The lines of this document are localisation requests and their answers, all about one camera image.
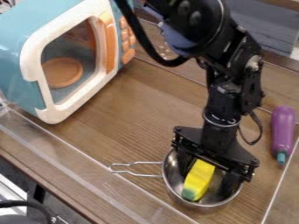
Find blue toy microwave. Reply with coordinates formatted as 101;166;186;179
0;0;136;124

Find black cable lower left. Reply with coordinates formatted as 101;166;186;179
0;199;53;224

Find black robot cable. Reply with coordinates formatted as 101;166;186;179
112;0;264;146

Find purple toy eggplant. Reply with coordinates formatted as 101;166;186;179
271;106;296;165

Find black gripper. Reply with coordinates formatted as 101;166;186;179
172;122;260;197

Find silver pot with wire handle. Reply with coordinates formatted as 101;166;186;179
108;150;243;214

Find orange microwave turntable plate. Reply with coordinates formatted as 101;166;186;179
41;57;82;88

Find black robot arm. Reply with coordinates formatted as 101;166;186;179
144;0;264;197

